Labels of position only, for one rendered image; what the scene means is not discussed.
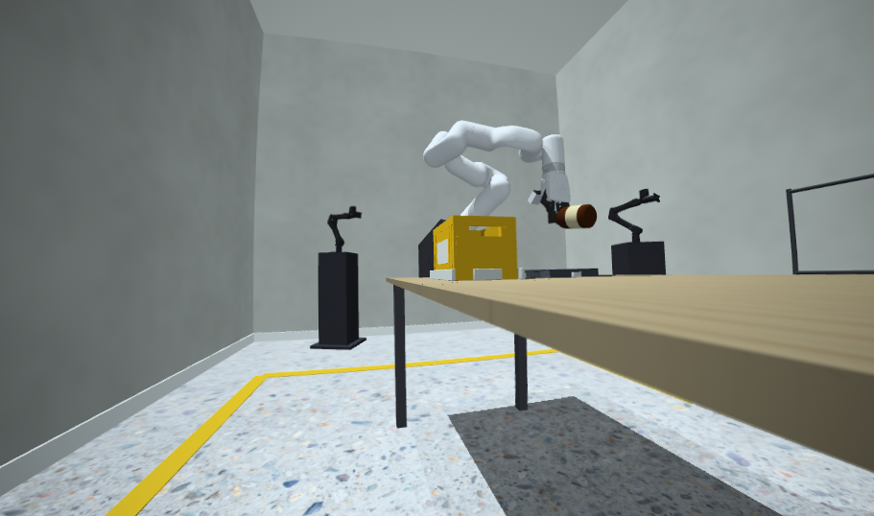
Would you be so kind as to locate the brown bottle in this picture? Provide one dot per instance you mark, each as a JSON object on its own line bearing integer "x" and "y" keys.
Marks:
{"x": 577, "y": 216}

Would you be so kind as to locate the yellow divided crate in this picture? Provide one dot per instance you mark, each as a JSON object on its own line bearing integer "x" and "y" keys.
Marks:
{"x": 458, "y": 248}

